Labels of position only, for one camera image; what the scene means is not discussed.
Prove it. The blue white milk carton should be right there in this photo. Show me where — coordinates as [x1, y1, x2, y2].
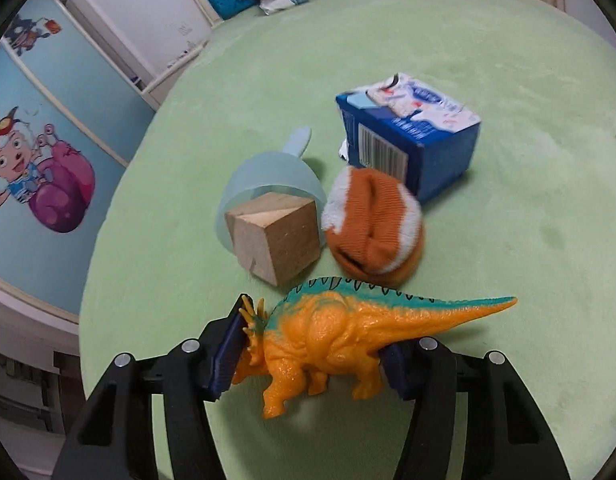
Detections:
[335, 73, 482, 203]

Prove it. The white bedside table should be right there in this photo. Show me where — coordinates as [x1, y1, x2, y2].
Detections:
[141, 41, 208, 110]

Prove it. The orange toy dinosaur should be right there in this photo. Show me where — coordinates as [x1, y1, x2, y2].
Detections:
[232, 276, 517, 418]

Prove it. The orange white sock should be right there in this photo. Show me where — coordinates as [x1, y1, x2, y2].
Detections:
[321, 166, 425, 288]

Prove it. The wooden cube block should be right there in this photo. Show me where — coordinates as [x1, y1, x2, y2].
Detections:
[224, 192, 321, 286]

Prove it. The light blue plastic cup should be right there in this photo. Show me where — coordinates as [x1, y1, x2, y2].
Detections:
[215, 127, 326, 252]

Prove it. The blue cartoon wardrobe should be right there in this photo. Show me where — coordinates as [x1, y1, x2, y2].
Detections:
[0, 0, 154, 321]

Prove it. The green bed blanket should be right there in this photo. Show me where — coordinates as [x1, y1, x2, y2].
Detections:
[79, 0, 616, 479]

